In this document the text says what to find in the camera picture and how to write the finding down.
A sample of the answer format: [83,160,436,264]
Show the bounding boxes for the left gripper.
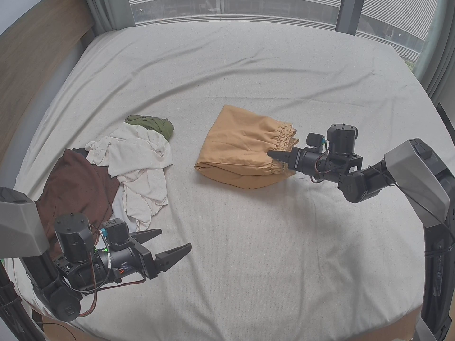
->
[94,228,193,281]

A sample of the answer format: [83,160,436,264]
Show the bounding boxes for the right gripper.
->
[267,147,328,177]

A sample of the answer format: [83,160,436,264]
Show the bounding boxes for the tan shorts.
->
[194,104,299,190]

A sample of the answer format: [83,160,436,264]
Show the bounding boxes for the bed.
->
[0,0,455,341]

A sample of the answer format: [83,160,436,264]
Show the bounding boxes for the cream garment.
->
[85,123,173,232]

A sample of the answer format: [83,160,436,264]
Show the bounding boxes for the brown garment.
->
[36,149,120,258]

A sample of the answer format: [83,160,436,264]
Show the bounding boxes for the green garment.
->
[125,115,175,143]

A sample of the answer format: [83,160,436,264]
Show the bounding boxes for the grey-green curtain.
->
[412,0,455,103]
[77,0,137,37]

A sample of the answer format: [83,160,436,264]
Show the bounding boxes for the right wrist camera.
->
[306,132,326,152]

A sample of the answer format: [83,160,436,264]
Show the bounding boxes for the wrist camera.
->
[100,219,131,251]
[306,132,326,152]

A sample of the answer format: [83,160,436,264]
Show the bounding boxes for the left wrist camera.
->
[100,219,131,251]

